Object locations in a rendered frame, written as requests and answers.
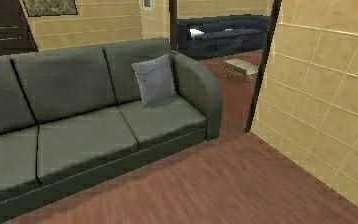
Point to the light grey cushion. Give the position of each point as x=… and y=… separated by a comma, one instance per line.
x=155, y=81

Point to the white coffee table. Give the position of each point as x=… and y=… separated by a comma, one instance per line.
x=242, y=66

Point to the small white cushion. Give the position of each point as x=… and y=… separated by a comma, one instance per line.
x=196, y=32

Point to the dark blue sofa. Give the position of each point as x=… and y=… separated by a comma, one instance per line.
x=227, y=36

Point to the grey green sofa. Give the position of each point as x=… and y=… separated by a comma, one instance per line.
x=87, y=133

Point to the dark brown wooden cabinet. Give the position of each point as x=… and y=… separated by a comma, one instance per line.
x=5, y=28

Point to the framed grey wall picture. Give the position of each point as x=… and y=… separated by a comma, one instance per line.
x=50, y=6

